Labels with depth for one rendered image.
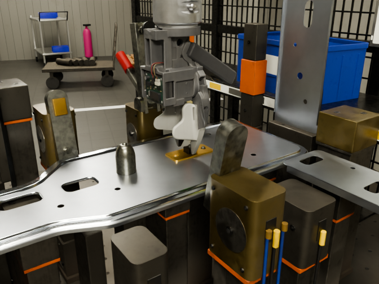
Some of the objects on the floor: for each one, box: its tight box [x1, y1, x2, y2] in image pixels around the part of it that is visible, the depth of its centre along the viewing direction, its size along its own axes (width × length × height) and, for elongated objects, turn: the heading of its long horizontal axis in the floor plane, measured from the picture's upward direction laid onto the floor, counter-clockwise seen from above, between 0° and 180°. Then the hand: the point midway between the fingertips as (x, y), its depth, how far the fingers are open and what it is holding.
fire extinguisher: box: [82, 24, 97, 60], centre depth 744 cm, size 28×30×66 cm
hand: (189, 142), depth 69 cm, fingers open, 3 cm apart
